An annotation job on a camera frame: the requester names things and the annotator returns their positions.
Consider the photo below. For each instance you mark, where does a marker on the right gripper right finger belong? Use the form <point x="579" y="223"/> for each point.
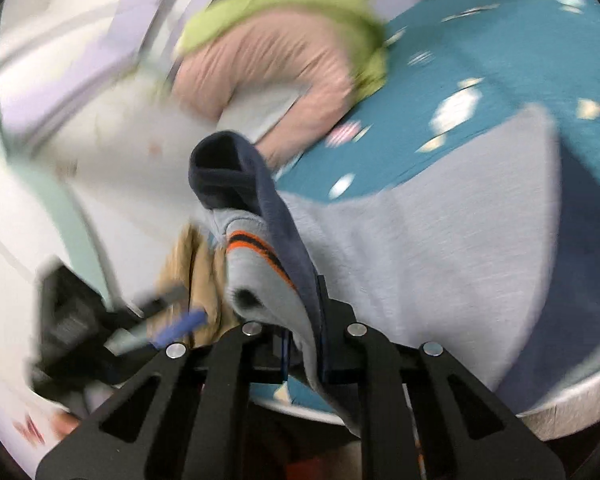
<point x="421" y="414"/>

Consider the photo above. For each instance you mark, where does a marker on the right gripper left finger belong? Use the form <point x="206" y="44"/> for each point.
<point x="184" y="415"/>

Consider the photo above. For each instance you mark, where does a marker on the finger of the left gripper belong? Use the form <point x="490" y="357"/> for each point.
<point x="182" y="327"/>
<point x="158" y="301"/>

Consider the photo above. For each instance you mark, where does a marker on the grey navy sweatshirt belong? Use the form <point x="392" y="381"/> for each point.
<point x="493" y="251"/>

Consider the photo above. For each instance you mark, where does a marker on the folded khaki trousers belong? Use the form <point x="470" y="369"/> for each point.
<point x="199" y="263"/>

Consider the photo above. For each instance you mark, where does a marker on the white wardrobe with butterflies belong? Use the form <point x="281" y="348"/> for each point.
<point x="93" y="146"/>

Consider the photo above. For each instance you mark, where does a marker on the pink folded duvet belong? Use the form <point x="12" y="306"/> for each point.
<point x="280" y="46"/>

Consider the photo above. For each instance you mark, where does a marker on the green folded blanket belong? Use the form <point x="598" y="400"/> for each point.
<point x="355" y="21"/>

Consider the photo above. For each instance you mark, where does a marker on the teal quilted bed cover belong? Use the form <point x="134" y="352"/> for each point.
<point x="457" y="69"/>

